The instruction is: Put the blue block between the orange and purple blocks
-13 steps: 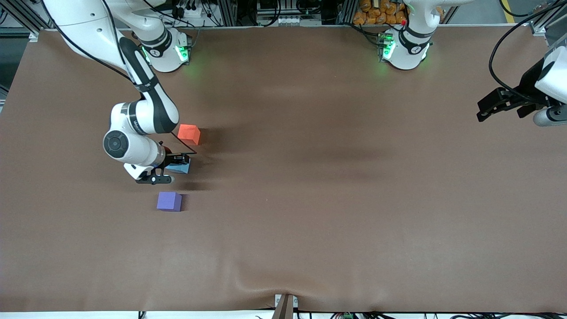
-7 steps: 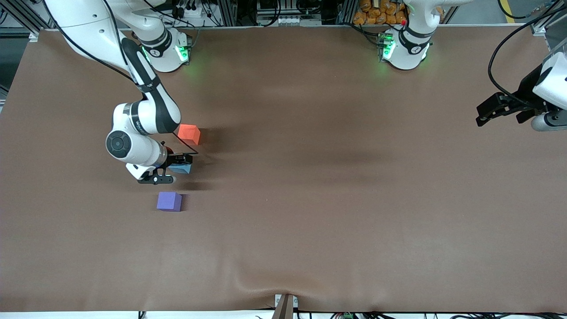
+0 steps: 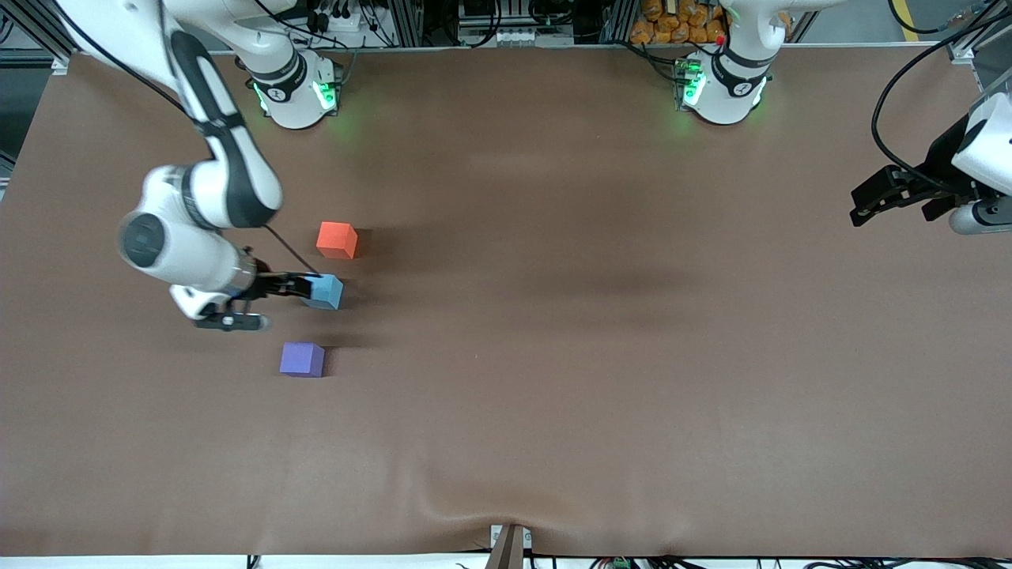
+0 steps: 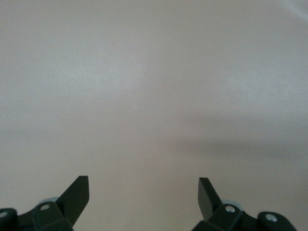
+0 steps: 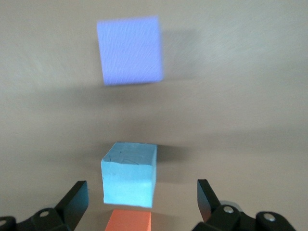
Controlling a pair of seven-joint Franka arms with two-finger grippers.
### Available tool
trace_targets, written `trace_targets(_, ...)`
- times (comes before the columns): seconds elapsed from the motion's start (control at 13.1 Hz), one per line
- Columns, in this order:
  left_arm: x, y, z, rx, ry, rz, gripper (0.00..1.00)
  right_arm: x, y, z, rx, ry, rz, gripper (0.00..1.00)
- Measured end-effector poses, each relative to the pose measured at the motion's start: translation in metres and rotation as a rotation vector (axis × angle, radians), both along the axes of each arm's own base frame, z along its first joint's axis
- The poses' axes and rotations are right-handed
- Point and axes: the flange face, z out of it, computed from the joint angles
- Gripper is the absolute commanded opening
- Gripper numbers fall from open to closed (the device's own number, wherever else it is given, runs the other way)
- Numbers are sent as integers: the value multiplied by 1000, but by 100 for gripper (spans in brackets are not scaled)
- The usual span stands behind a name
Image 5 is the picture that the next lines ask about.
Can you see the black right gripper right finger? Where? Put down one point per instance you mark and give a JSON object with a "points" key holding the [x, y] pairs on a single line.
{"points": [[208, 204]]}

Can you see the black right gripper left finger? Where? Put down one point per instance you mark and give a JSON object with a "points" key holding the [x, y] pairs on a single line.
{"points": [[72, 207]]}

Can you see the light blue foam block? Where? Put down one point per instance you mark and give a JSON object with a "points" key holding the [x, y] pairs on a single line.
{"points": [[128, 178]]}

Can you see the orange foam block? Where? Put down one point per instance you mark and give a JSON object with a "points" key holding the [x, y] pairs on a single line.
{"points": [[130, 220]]}

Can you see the purple foam block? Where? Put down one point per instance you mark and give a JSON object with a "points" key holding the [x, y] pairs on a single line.
{"points": [[130, 50]]}

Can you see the brown table cover sheet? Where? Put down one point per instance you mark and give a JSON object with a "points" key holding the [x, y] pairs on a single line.
{"points": [[240, 108]]}

